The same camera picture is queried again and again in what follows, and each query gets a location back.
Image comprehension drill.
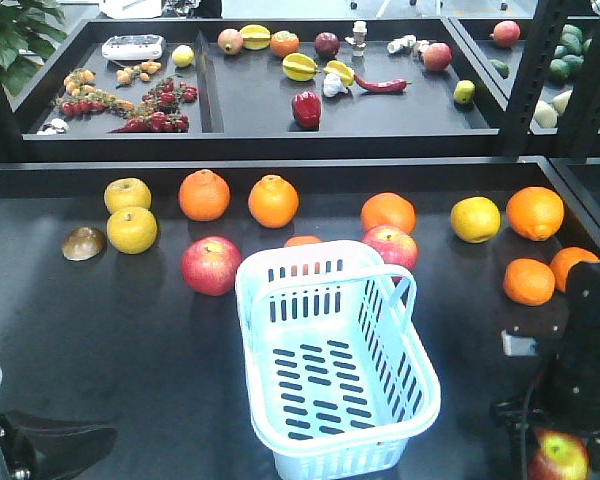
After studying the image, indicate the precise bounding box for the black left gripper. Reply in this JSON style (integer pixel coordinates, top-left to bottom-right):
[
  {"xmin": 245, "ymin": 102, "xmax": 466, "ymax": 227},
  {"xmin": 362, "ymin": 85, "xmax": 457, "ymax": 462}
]
[{"xmin": 0, "ymin": 411, "xmax": 117, "ymax": 479}]

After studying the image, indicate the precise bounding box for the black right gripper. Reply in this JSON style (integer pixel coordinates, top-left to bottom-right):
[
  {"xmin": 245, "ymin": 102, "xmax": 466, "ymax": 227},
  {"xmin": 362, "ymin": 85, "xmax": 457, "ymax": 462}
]
[{"xmin": 490, "ymin": 331, "xmax": 600, "ymax": 472}]

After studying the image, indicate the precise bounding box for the light blue plastic basket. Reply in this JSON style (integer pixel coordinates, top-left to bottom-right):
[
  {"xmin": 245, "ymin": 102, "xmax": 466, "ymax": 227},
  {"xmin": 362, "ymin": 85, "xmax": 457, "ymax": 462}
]
[{"xmin": 235, "ymin": 240, "xmax": 441, "ymax": 479}]

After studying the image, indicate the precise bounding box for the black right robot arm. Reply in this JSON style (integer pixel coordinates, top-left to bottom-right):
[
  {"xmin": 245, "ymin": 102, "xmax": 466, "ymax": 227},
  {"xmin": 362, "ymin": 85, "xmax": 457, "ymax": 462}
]
[{"xmin": 490, "ymin": 262, "xmax": 600, "ymax": 479}]

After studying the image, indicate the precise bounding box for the small orange left pair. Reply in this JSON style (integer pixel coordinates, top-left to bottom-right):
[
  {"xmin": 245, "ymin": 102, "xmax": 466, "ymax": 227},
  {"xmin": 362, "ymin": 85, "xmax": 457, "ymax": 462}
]
[{"xmin": 503, "ymin": 258, "xmax": 555, "ymax": 306}]

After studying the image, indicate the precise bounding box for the small orange pair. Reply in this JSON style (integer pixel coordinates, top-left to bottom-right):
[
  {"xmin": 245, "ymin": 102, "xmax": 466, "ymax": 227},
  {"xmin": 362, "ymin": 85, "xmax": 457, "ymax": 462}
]
[
  {"xmin": 549, "ymin": 246, "xmax": 600, "ymax": 293},
  {"xmin": 503, "ymin": 258, "xmax": 555, "ymax": 306}
]

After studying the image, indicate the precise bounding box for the small orange right pair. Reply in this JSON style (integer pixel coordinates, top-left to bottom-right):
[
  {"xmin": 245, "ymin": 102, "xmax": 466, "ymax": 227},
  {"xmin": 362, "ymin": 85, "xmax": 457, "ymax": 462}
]
[{"xmin": 549, "ymin": 246, "xmax": 600, "ymax": 293}]

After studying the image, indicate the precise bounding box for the large orange right back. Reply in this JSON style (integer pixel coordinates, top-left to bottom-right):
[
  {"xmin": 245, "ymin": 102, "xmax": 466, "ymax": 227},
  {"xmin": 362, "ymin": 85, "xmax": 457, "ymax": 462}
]
[{"xmin": 506, "ymin": 186, "xmax": 565, "ymax": 241}]

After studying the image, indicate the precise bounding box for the yellow green pear front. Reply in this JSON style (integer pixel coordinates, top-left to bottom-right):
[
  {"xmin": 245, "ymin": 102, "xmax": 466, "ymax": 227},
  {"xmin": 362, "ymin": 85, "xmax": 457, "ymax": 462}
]
[{"xmin": 106, "ymin": 206, "xmax": 158, "ymax": 254}]

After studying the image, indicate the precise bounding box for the yellow green pear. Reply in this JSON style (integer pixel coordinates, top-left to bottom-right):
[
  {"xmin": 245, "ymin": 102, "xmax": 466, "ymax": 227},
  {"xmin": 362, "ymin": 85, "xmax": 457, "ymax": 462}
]
[
  {"xmin": 106, "ymin": 206, "xmax": 158, "ymax": 254},
  {"xmin": 103, "ymin": 177, "xmax": 152, "ymax": 214}
]

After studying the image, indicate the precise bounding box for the pink red apple centre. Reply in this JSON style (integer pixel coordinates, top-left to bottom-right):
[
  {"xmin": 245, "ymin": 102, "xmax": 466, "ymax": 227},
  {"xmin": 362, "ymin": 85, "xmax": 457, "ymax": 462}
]
[{"xmin": 361, "ymin": 225, "xmax": 419, "ymax": 271}]

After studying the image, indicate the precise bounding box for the large pink red apple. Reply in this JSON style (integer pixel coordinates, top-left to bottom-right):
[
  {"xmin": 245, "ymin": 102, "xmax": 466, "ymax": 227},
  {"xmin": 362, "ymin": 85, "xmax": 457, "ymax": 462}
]
[{"xmin": 180, "ymin": 236, "xmax": 242, "ymax": 297}]

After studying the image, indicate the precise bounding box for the yellow green pear back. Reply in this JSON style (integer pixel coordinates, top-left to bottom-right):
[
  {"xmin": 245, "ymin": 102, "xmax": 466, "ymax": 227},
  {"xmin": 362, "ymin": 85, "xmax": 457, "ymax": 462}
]
[{"xmin": 103, "ymin": 177, "xmax": 152, "ymax": 214}]

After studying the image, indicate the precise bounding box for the orange behind centre apple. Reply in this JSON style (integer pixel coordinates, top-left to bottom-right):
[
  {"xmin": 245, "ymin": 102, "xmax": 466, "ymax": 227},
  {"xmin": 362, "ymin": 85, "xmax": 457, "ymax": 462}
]
[{"xmin": 360, "ymin": 192, "xmax": 417, "ymax": 234}]

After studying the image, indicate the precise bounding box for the orange back left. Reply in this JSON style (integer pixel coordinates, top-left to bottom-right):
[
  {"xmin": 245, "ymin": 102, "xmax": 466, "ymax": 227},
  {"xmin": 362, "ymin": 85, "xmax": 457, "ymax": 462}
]
[{"xmin": 178, "ymin": 169, "xmax": 231, "ymax": 222}]

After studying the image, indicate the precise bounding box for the small orange middle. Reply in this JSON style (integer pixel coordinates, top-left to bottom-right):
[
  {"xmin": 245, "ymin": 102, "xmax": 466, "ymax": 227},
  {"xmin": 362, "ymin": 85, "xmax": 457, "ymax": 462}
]
[{"xmin": 284, "ymin": 235, "xmax": 322, "ymax": 247}]

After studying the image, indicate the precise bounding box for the black upper display tray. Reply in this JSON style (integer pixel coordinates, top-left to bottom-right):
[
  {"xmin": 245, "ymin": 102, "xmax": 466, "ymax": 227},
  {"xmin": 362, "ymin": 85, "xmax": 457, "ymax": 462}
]
[{"xmin": 14, "ymin": 18, "xmax": 505, "ymax": 162}]

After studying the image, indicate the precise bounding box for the red chili pepper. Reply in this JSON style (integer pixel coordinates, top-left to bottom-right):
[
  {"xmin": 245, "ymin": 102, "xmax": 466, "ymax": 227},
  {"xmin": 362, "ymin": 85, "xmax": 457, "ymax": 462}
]
[{"xmin": 354, "ymin": 74, "xmax": 410, "ymax": 94}]

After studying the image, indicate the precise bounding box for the dark red bell pepper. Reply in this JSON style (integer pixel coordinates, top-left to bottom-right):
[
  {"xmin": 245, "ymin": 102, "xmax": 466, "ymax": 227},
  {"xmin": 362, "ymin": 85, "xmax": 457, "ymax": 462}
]
[{"xmin": 291, "ymin": 91, "xmax": 322, "ymax": 129}]

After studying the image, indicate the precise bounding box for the white garlic bulb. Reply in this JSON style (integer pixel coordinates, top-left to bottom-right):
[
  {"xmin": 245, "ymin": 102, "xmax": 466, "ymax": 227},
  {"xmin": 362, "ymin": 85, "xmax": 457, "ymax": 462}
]
[{"xmin": 322, "ymin": 73, "xmax": 349, "ymax": 98}]

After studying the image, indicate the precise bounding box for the green potted plant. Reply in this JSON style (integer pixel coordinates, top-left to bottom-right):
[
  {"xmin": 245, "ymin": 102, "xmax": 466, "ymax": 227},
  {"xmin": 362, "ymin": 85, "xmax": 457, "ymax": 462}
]
[{"xmin": 0, "ymin": 0, "xmax": 67, "ymax": 97}]

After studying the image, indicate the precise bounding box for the wooden display stand black frame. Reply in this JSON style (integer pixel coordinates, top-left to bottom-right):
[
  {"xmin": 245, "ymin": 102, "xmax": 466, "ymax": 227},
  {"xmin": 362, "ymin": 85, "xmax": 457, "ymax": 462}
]
[{"xmin": 0, "ymin": 157, "xmax": 600, "ymax": 479}]

